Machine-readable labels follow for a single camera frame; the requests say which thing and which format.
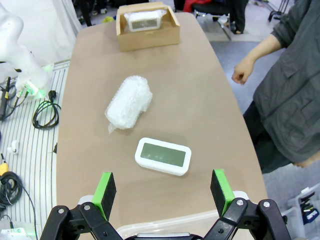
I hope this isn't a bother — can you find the black cable bundle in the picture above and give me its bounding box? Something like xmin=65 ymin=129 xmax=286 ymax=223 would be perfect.
xmin=0 ymin=171 xmax=25 ymax=209

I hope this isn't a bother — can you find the bubble-wrapped clock with visible display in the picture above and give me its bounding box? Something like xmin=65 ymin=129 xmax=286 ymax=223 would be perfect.
xmin=123 ymin=9 xmax=168 ymax=33

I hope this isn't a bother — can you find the slotted aluminium base plate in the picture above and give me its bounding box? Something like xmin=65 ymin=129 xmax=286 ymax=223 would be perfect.
xmin=0 ymin=61 xmax=70 ymax=240

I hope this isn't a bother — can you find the unwrapped white digital clock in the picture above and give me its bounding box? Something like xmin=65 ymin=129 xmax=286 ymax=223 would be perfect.
xmin=134 ymin=137 xmax=192 ymax=177

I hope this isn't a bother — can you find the black stand base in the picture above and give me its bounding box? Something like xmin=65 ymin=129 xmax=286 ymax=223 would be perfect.
xmin=268 ymin=0 xmax=292 ymax=23

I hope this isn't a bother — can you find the clear plastic storage bin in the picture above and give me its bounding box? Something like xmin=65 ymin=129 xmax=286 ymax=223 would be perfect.
xmin=281 ymin=183 xmax=320 ymax=238

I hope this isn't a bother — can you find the black cable with yellow marks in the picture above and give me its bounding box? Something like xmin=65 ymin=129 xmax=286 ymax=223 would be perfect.
xmin=0 ymin=76 xmax=28 ymax=121

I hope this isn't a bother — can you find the person in grey jacket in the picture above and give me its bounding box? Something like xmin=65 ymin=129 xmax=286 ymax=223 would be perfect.
xmin=243 ymin=0 xmax=320 ymax=175

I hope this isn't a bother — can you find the person's left hand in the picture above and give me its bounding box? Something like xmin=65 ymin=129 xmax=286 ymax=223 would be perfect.
xmin=293 ymin=158 xmax=317 ymax=169

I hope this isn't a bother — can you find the red cloth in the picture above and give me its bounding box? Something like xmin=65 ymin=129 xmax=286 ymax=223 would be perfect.
xmin=183 ymin=0 xmax=211 ymax=13

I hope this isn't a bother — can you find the white device with green light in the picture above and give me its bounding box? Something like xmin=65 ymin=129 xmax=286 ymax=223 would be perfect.
xmin=0 ymin=226 xmax=35 ymax=240

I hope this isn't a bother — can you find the bystander in black trousers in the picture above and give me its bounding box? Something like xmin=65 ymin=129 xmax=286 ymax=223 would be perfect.
xmin=229 ymin=0 xmax=250 ymax=35

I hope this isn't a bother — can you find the open brown cardboard box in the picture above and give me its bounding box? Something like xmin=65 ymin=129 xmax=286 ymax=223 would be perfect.
xmin=115 ymin=2 xmax=181 ymax=53

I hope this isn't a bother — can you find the person's right forearm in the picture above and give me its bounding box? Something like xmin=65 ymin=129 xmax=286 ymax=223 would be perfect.
xmin=246 ymin=33 xmax=286 ymax=66

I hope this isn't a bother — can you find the small white plastic clip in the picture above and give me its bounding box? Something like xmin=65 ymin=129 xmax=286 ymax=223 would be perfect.
xmin=6 ymin=140 xmax=20 ymax=155

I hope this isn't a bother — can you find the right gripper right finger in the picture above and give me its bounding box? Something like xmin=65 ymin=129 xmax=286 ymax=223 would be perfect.
xmin=203 ymin=169 xmax=292 ymax=240

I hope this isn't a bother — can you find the coiled black cable with plug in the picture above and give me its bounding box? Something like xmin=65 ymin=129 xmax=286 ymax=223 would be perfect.
xmin=32 ymin=90 xmax=62 ymax=130

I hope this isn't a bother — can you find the clear plastic container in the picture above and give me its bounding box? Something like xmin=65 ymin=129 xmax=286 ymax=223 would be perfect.
xmin=116 ymin=209 xmax=221 ymax=240

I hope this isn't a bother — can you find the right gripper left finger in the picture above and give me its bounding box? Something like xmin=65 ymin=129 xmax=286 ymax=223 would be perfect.
xmin=39 ymin=171 xmax=118 ymax=240

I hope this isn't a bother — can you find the person's right hand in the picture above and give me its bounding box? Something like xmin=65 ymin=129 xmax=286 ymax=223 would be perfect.
xmin=231 ymin=59 xmax=256 ymax=86

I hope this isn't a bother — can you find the thickly bubble-wrapped white clock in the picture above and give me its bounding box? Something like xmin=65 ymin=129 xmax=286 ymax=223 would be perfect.
xmin=104 ymin=75 xmax=153 ymax=135

